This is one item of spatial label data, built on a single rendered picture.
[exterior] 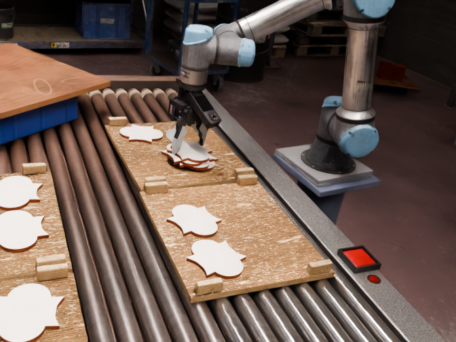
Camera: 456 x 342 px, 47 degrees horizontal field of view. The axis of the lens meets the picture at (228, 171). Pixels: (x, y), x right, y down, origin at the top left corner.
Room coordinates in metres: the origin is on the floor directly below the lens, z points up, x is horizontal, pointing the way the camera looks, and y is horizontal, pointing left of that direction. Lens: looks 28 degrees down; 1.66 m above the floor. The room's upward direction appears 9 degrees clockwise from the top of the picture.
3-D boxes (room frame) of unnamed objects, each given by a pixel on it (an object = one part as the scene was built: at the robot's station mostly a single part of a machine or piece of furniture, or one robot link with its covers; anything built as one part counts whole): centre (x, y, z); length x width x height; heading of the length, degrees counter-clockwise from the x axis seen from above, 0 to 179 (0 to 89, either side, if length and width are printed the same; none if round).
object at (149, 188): (1.16, 0.18, 0.95); 0.06 x 0.02 x 0.03; 118
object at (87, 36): (5.39, 1.55, 0.32); 0.50 x 0.41 x 0.37; 121
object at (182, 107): (1.38, 0.14, 1.12); 0.09 x 0.08 x 0.12; 49
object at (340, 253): (1.04, -0.35, 0.92); 0.08 x 0.08 x 0.02; 27
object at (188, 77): (1.38, 0.14, 1.20); 0.08 x 0.08 x 0.05
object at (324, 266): (0.94, -0.24, 0.95); 0.06 x 0.02 x 0.03; 118
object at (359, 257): (1.04, -0.35, 0.92); 0.06 x 0.06 x 0.01; 27
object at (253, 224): (1.05, -0.03, 0.93); 0.41 x 0.35 x 0.02; 28
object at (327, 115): (1.61, -0.33, 1.06); 0.13 x 0.12 x 0.14; 13
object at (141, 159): (1.43, 0.17, 0.93); 0.41 x 0.35 x 0.02; 30
